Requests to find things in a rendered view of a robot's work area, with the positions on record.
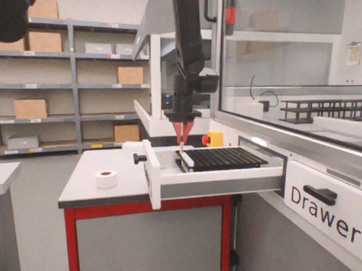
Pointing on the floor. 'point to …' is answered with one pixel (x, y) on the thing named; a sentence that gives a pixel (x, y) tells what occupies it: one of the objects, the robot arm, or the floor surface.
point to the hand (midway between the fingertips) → (181, 141)
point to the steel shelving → (57, 88)
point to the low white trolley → (139, 222)
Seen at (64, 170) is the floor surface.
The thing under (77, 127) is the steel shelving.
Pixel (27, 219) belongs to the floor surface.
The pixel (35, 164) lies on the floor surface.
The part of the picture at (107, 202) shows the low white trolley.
